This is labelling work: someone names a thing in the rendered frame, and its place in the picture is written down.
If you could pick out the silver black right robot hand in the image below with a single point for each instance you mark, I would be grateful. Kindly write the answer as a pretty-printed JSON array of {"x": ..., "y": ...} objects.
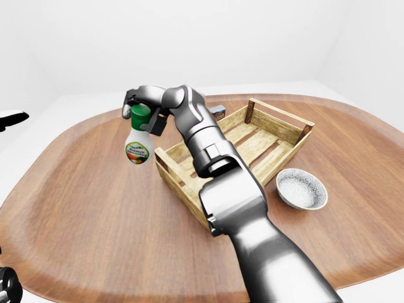
[{"x": 186, "y": 104}]

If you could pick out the white green-capped salad dressing bottle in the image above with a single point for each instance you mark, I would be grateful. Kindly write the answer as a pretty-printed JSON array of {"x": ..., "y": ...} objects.
[{"x": 138, "y": 148}]

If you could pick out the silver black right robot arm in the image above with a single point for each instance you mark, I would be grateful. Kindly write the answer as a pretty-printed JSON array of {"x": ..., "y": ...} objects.
[{"x": 252, "y": 208}]

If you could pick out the wooden slat tray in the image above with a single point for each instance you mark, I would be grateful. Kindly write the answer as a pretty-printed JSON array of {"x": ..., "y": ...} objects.
[{"x": 268, "y": 148}]

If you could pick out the small printed food box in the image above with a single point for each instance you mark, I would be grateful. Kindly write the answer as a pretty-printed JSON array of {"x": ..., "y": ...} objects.
[{"x": 218, "y": 113}]

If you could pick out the patterned grey white bowl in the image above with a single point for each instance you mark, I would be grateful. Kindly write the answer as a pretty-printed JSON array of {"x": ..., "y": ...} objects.
[{"x": 301, "y": 189}]

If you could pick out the black and white shape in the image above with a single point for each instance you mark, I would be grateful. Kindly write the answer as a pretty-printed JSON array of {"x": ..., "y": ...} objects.
[{"x": 12, "y": 119}]

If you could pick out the dark knobbed shape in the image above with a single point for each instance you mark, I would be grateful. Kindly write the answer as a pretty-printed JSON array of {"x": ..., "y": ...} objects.
[{"x": 9, "y": 285}]

